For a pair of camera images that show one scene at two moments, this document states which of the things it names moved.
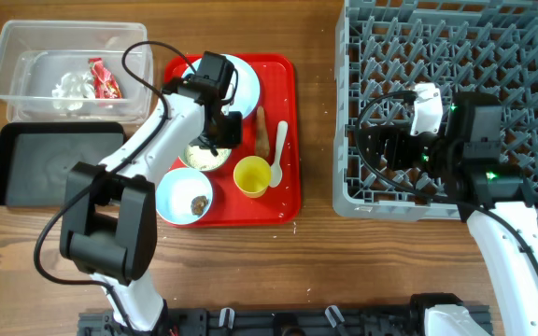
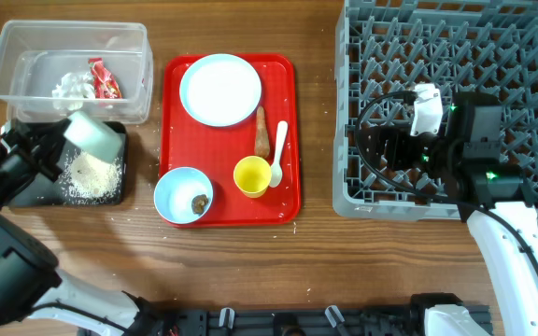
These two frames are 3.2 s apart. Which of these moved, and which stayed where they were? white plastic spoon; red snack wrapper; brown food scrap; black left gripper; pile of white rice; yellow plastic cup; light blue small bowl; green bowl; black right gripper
Moved: black left gripper; pile of white rice; green bowl
Stayed: black right gripper; red snack wrapper; yellow plastic cup; brown food scrap; white plastic spoon; light blue small bowl
